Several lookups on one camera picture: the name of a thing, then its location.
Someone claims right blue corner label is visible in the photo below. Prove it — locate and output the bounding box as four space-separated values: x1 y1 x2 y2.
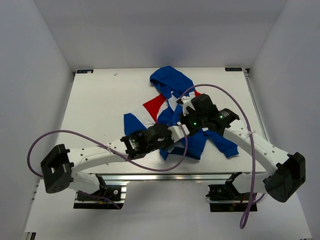
224 67 243 72

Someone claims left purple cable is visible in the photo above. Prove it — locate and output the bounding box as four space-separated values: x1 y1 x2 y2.
27 124 189 178

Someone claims aluminium table right rail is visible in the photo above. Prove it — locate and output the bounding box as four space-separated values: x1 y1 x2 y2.
243 68 270 142

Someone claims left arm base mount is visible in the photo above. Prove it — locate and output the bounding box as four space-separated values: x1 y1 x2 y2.
73 181 128 210

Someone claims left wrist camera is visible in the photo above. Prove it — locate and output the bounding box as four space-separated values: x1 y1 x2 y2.
168 122 190 143

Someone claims aluminium table front rail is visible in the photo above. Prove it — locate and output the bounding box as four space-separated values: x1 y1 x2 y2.
89 172 266 182

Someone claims left blue corner label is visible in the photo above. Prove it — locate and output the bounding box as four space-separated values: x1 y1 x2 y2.
76 69 94 74

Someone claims aluminium table rail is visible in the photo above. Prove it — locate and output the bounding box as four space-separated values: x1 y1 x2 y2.
89 172 266 182
243 68 270 142

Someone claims purple cable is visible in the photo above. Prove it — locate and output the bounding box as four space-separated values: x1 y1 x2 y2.
176 83 265 230
27 124 189 178

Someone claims blue white red jacket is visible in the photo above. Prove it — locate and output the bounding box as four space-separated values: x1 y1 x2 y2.
123 66 239 160

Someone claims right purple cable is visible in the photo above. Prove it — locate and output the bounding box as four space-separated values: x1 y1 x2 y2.
176 83 265 230

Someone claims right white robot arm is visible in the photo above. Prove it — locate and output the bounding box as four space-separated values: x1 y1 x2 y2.
177 94 306 203

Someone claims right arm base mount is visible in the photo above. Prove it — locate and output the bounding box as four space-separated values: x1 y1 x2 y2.
205 184 250 213

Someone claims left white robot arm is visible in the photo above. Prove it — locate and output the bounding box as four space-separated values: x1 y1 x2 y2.
40 123 177 200

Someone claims blue corner label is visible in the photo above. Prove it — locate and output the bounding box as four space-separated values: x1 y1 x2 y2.
224 67 243 72
76 69 94 74

